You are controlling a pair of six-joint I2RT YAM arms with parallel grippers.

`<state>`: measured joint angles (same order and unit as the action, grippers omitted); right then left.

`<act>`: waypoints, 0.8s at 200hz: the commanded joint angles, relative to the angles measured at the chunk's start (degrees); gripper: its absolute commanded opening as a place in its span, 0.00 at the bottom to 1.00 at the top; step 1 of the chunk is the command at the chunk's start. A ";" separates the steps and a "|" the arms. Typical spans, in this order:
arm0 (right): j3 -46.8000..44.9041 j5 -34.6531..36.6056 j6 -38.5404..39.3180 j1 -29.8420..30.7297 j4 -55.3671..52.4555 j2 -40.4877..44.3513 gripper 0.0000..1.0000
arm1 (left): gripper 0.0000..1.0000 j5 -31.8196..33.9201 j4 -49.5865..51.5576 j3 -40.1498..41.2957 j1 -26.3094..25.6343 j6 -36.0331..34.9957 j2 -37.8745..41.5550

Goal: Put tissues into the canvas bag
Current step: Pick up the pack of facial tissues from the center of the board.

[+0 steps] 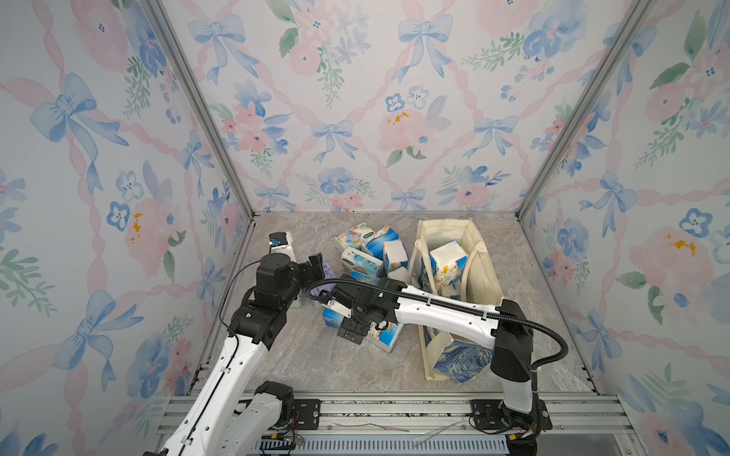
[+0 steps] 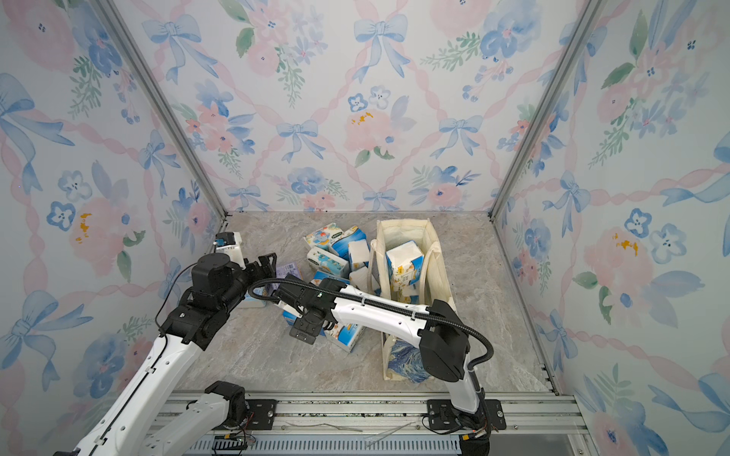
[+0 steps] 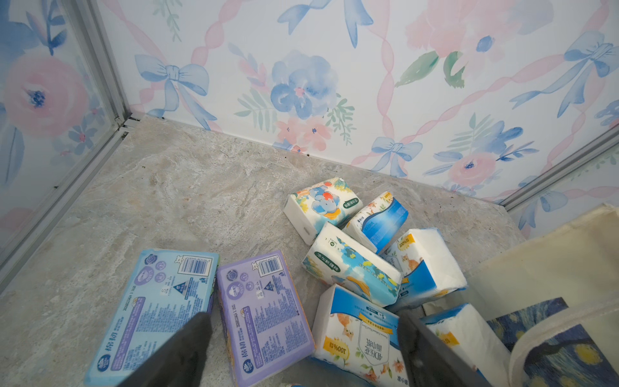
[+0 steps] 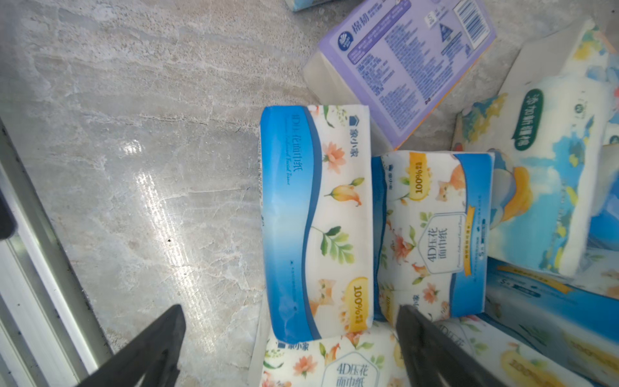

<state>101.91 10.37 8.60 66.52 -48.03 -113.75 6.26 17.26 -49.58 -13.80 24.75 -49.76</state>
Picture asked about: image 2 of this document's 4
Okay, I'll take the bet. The blue white tissue pack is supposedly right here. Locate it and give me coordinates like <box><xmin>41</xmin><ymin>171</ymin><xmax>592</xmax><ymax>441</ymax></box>
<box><xmin>331</xmin><ymin>226</ymin><xmax>371</xmax><ymax>272</ymax></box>
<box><xmin>386</xmin><ymin>241</ymin><xmax>425</xmax><ymax>303</ymax></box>

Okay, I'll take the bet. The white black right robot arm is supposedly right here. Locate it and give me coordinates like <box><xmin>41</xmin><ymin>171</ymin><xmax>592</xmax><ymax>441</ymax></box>
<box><xmin>274</xmin><ymin>277</ymin><xmax>494</xmax><ymax>431</ymax></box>

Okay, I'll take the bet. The blue white tissue pack back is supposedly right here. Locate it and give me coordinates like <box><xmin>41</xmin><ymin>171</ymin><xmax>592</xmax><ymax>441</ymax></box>
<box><xmin>331</xmin><ymin>226</ymin><xmax>371</xmax><ymax>272</ymax></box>

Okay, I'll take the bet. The black mounting plate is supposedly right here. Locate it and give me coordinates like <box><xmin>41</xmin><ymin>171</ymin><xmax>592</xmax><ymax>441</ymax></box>
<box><xmin>423</xmin><ymin>399</ymin><xmax>507</xmax><ymax>432</ymax></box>
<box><xmin>213</xmin><ymin>399</ymin><xmax>279</xmax><ymax>431</ymax></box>

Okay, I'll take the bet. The right aluminium corner post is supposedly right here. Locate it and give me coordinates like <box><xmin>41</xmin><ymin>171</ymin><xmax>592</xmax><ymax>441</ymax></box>
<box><xmin>489</xmin><ymin>0</ymin><xmax>606</xmax><ymax>222</ymax></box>

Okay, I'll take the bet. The blue tissue pack near bag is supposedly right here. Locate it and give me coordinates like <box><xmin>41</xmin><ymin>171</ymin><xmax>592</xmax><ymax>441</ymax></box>
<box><xmin>349</xmin><ymin>266</ymin><xmax>375</xmax><ymax>292</ymax></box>

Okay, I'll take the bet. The purple tissue pack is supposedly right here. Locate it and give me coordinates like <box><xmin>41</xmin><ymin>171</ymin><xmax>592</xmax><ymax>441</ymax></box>
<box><xmin>271</xmin><ymin>262</ymin><xmax>302</xmax><ymax>279</ymax></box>

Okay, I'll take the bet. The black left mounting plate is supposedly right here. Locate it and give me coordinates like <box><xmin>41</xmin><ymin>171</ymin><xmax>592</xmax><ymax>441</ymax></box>
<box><xmin>213</xmin><ymin>399</ymin><xmax>279</xmax><ymax>431</ymax></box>

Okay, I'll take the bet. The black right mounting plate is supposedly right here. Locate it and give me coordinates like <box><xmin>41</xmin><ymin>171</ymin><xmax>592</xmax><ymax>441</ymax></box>
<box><xmin>423</xmin><ymin>399</ymin><xmax>507</xmax><ymax>432</ymax></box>

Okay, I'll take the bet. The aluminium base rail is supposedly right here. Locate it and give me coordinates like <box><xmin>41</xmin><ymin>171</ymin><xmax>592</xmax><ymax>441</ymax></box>
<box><xmin>151</xmin><ymin>391</ymin><xmax>598</xmax><ymax>455</ymax></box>

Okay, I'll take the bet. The left aluminium corner post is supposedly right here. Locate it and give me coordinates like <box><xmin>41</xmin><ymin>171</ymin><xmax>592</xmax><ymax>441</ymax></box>
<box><xmin>90</xmin><ymin>0</ymin><xmax>229</xmax><ymax>220</ymax></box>

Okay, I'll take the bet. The black corrugated cable conduit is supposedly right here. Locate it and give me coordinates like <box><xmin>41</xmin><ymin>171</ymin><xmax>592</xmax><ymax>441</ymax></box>
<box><xmin>248</xmin><ymin>277</ymin><xmax>495</xmax><ymax>369</ymax></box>

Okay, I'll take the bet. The teal tissue pack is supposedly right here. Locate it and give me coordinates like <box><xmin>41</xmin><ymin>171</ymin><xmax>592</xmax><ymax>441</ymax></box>
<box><xmin>307</xmin><ymin>247</ymin><xmax>350</xmax><ymax>277</ymax></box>

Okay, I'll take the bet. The blue cartoon tissue pack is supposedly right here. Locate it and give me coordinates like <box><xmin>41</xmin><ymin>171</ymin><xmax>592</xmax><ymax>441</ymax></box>
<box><xmin>324</xmin><ymin>323</ymin><xmax>363</xmax><ymax>353</ymax></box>
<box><xmin>281</xmin><ymin>305</ymin><xmax>302</xmax><ymax>326</ymax></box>

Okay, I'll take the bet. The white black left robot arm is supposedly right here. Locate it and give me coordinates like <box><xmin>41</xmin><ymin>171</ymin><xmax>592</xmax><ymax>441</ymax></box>
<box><xmin>72</xmin><ymin>253</ymin><xmax>277</xmax><ymax>455</ymax></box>

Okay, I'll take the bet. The cream canvas tote bag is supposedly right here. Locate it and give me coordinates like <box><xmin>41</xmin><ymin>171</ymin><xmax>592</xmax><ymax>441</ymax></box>
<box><xmin>368</xmin><ymin>218</ymin><xmax>455</xmax><ymax>384</ymax></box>

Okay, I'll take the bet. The aluminium corner post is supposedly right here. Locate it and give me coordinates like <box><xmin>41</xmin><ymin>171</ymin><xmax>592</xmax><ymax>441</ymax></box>
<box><xmin>489</xmin><ymin>0</ymin><xmax>606</xmax><ymax>222</ymax></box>
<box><xmin>90</xmin><ymin>0</ymin><xmax>229</xmax><ymax>220</ymax></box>

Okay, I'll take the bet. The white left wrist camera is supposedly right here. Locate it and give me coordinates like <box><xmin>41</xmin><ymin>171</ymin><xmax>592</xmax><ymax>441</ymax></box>
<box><xmin>214</xmin><ymin>232</ymin><xmax>245</xmax><ymax>269</ymax></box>

